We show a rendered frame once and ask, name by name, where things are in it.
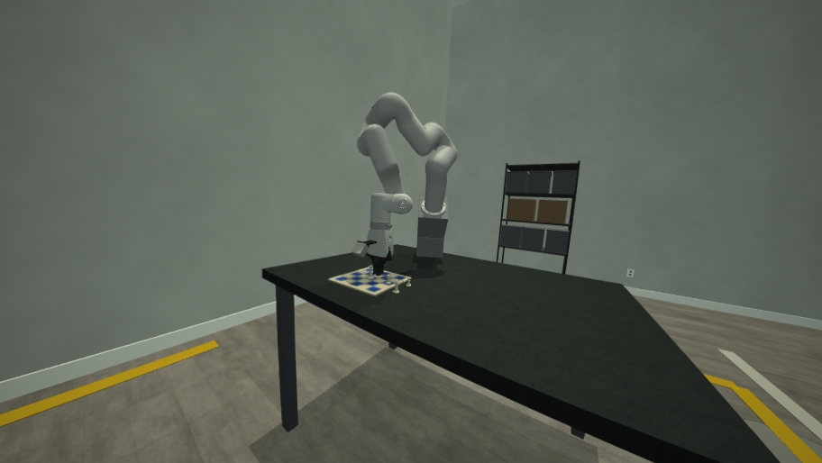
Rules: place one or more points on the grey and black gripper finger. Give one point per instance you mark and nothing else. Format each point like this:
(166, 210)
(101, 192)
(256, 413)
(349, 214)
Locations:
(382, 261)
(375, 261)

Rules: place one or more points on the blue and cream chessboard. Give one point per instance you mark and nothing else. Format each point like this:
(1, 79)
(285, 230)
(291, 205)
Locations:
(357, 280)

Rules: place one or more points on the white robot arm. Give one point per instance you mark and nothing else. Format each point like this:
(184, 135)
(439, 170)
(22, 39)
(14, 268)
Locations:
(388, 107)

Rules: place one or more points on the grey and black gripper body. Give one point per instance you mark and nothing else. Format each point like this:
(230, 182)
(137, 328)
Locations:
(384, 238)

